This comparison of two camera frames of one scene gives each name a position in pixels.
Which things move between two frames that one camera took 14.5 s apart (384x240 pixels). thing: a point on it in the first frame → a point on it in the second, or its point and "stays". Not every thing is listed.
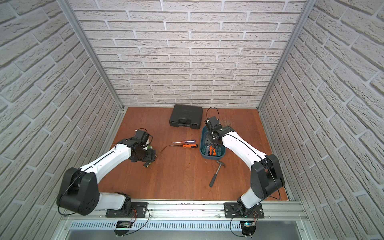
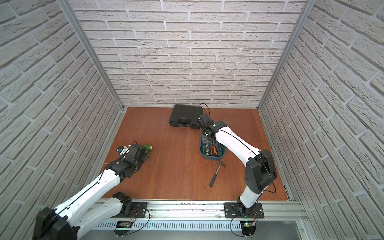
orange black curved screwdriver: x=211 y=149 stays
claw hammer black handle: x=214 y=175 stays
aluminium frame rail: x=280 y=211 stays
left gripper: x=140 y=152 → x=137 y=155
